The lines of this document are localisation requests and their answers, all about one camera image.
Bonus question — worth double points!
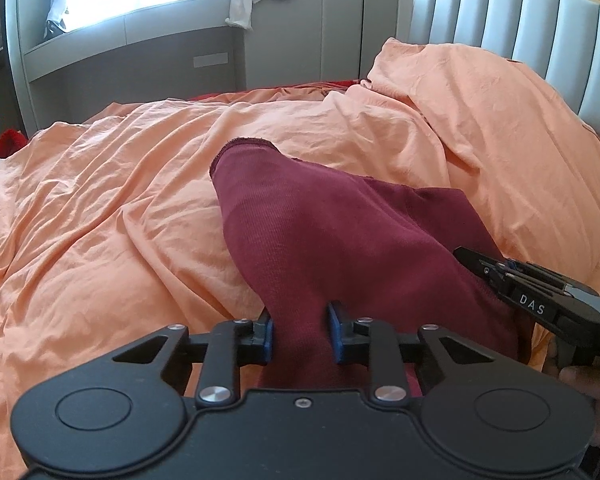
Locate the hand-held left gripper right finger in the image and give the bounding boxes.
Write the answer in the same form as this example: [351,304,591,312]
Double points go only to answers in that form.
[327,301,497,407]

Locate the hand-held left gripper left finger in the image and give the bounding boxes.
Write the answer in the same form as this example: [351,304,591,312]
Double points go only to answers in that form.
[112,307,274,408]

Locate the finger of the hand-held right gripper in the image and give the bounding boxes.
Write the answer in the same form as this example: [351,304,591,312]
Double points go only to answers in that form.
[504,259,600,297]
[452,246,521,297]

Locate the maroon knit garment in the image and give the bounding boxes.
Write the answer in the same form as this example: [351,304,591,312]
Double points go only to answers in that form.
[209,139,533,392]

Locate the person's right hand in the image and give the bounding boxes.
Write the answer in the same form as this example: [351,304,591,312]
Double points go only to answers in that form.
[557,364,600,441]

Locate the orange duvet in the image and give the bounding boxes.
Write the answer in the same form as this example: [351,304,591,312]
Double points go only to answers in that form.
[0,37,600,476]

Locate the grey padded headboard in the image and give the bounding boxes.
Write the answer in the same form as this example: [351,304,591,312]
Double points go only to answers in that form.
[410,0,600,151]

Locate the white socket plate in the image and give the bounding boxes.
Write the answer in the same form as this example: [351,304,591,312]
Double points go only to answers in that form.
[193,52,230,68]

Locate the grey window bench cabinet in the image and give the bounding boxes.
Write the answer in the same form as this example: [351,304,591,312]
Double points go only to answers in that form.
[4,0,417,137]

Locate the red plush cloth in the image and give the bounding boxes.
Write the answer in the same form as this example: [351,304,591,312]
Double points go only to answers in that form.
[0,129,28,158]

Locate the white cloth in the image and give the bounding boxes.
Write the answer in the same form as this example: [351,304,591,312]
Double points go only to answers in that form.
[224,0,276,31]

